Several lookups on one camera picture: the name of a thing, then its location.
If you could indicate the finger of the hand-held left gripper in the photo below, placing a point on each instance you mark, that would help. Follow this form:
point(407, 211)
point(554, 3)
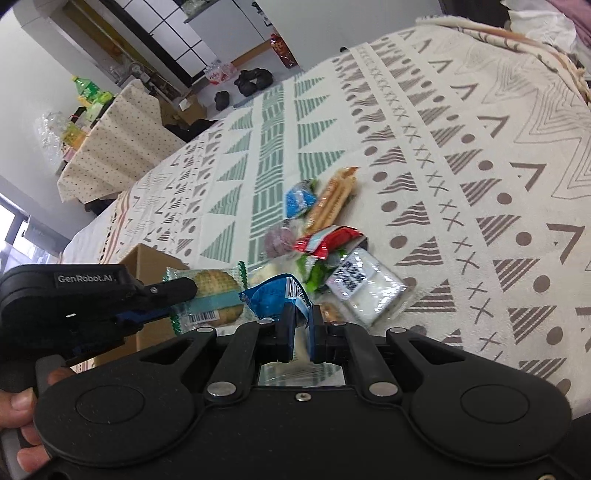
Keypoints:
point(171, 291)
point(147, 316)

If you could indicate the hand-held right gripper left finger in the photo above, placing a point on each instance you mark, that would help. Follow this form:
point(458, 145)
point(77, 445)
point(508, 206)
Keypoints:
point(288, 334)

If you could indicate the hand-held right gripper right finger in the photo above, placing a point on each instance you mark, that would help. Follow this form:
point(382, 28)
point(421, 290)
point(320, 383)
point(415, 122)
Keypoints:
point(317, 337)

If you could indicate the brown cardboard box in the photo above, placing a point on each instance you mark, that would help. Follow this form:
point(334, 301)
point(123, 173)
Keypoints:
point(143, 261)

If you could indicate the blue snack packet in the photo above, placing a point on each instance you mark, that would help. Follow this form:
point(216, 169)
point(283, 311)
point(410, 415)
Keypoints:
point(272, 295)

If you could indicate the green-edged round biscuit packet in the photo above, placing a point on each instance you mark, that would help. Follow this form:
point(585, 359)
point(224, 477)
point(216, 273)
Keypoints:
point(217, 295)

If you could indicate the green snack packet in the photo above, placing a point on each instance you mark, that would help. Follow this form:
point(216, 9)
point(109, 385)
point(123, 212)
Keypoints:
point(316, 274)

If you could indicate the white snack packet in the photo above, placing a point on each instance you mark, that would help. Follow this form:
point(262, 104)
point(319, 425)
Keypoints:
point(369, 290)

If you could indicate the purple snack packet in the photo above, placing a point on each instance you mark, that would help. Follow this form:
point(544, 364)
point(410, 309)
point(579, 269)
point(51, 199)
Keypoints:
point(278, 242)

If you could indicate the red snack packet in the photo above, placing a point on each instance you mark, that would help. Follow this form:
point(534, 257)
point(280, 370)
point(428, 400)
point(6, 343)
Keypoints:
point(328, 240)

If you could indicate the orange biscuit stick packet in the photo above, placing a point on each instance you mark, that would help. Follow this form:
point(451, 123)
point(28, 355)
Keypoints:
point(330, 201)

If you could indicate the person's left hand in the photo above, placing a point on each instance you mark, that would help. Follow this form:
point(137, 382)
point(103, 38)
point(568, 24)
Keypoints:
point(18, 408)

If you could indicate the white bed sheet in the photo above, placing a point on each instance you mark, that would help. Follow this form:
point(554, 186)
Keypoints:
point(87, 240)

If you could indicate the small blue candy packet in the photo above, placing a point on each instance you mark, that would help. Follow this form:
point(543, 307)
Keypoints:
point(299, 199)

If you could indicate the dotted cream tablecloth table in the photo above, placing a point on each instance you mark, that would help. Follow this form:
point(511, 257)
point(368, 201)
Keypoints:
point(124, 138)

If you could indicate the clear plastic bag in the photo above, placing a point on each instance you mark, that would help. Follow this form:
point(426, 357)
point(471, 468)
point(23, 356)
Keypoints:
point(53, 134)

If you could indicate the small cardboard box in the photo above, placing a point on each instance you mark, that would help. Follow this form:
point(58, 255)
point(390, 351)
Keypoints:
point(191, 108)

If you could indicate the black slipper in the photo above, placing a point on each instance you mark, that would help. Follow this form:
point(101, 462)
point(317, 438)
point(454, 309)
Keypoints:
point(244, 83)
point(222, 100)
point(263, 77)

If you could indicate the green plastic bottle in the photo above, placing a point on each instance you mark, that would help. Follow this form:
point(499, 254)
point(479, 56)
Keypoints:
point(90, 90)

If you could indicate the red and white plastic bag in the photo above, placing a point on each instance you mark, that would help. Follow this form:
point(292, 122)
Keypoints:
point(219, 74)

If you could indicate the patterned bed blanket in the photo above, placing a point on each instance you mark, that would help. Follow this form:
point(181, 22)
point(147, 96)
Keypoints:
point(415, 115)

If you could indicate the red gift box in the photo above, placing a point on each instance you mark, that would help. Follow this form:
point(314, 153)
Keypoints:
point(282, 50)

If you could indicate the black spray bottle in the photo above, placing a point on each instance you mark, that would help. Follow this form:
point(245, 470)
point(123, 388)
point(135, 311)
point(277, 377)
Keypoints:
point(262, 13)

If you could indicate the white crumpled cloth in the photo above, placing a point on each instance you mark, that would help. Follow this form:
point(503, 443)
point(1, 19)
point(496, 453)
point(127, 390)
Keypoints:
point(535, 21)

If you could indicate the purple cloth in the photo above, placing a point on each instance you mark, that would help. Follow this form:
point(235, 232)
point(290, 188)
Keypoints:
point(577, 18)

